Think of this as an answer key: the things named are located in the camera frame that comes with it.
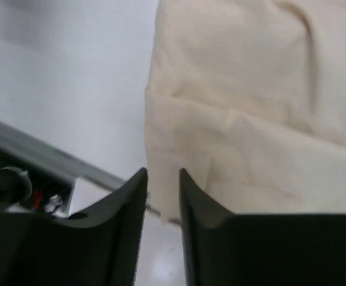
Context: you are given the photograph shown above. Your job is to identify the beige trousers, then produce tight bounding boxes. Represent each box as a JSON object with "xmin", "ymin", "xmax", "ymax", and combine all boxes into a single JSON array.
[{"xmin": 145, "ymin": 1, "xmax": 346, "ymax": 219}]

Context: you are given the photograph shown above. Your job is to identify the aluminium frame rail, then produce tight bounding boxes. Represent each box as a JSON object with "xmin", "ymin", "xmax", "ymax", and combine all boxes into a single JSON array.
[{"xmin": 0, "ymin": 113, "xmax": 161, "ymax": 217}]

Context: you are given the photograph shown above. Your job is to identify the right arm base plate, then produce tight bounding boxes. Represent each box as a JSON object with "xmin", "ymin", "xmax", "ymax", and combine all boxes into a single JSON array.
[{"xmin": 0, "ymin": 148, "xmax": 72, "ymax": 219}]

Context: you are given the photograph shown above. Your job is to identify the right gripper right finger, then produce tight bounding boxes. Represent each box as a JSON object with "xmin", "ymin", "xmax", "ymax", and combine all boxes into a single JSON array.
[{"xmin": 179, "ymin": 169, "xmax": 346, "ymax": 285}]

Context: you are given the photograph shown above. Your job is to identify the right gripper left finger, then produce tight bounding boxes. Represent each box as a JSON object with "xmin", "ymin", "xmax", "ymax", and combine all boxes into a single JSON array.
[{"xmin": 0, "ymin": 168, "xmax": 148, "ymax": 285}]

